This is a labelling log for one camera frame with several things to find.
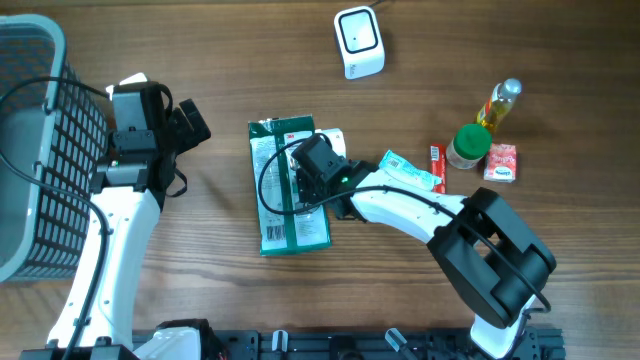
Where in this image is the red snack box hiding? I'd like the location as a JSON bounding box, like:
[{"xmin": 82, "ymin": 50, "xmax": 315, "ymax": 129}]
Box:
[{"xmin": 483, "ymin": 144, "xmax": 517, "ymax": 183}]

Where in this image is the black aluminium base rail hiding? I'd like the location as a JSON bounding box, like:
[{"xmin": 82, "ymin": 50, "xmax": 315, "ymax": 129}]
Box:
[{"xmin": 216, "ymin": 326, "xmax": 567, "ymax": 360}]

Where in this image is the green 3M package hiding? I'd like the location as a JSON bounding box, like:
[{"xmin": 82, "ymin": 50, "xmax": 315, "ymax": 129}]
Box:
[{"xmin": 248, "ymin": 115, "xmax": 331, "ymax": 256}]

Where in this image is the grey plastic shopping basket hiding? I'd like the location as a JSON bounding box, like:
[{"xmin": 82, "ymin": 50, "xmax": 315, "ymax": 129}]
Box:
[{"xmin": 1, "ymin": 14, "xmax": 108, "ymax": 282}]

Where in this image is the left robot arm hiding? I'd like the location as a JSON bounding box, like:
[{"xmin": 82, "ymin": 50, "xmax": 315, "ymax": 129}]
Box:
[{"xmin": 20, "ymin": 80, "xmax": 211, "ymax": 359}]

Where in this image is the red toothpaste tube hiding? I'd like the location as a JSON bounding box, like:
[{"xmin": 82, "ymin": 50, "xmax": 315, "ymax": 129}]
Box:
[{"xmin": 430, "ymin": 144, "xmax": 446, "ymax": 194}]

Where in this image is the teal toothbrush pack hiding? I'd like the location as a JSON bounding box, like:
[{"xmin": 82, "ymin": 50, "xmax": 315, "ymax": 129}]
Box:
[{"xmin": 378, "ymin": 150, "xmax": 443, "ymax": 191}]

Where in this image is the right camera cable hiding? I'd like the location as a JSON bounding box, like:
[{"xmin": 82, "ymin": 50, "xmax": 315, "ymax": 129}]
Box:
[{"xmin": 257, "ymin": 132, "xmax": 552, "ymax": 360}]

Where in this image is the left camera cable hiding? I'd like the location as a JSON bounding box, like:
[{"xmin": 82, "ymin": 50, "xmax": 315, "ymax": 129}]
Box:
[{"xmin": 0, "ymin": 75, "xmax": 112, "ymax": 360}]

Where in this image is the camera cable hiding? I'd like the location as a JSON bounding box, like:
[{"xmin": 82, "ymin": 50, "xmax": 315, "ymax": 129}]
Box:
[
  {"xmin": 0, "ymin": 75, "xmax": 112, "ymax": 360},
  {"xmin": 257, "ymin": 132, "xmax": 552, "ymax": 360}
]

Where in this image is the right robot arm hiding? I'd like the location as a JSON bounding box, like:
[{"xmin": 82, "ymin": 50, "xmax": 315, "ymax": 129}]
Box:
[{"xmin": 292, "ymin": 134, "xmax": 557, "ymax": 359}]

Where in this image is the white barcode scanner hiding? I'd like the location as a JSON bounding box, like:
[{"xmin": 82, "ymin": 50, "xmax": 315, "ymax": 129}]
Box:
[{"xmin": 333, "ymin": 6, "xmax": 386, "ymax": 80}]

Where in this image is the green lid jar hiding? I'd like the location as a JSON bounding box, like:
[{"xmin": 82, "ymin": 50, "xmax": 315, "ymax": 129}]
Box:
[{"xmin": 446, "ymin": 124, "xmax": 492, "ymax": 170}]

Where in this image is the yellow oil bottle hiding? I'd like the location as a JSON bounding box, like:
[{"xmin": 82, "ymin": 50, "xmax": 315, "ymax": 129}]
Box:
[{"xmin": 475, "ymin": 78, "xmax": 522, "ymax": 133}]

